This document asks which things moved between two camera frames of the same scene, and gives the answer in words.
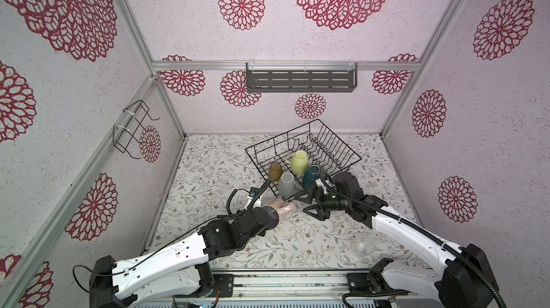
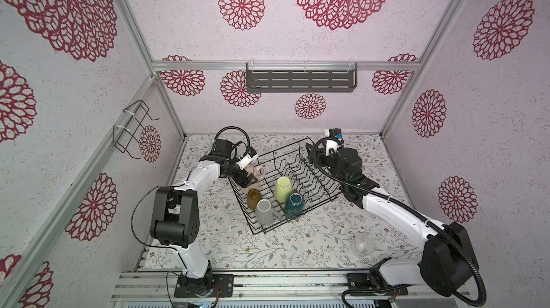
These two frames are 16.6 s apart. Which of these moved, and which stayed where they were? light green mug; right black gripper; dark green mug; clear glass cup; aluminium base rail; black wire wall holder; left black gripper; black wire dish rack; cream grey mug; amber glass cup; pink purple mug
Moved: pink purple mug; light green mug; black wire dish rack; right black gripper; amber glass cup; cream grey mug; dark green mug; left black gripper
Stayed: black wire wall holder; clear glass cup; aluminium base rail
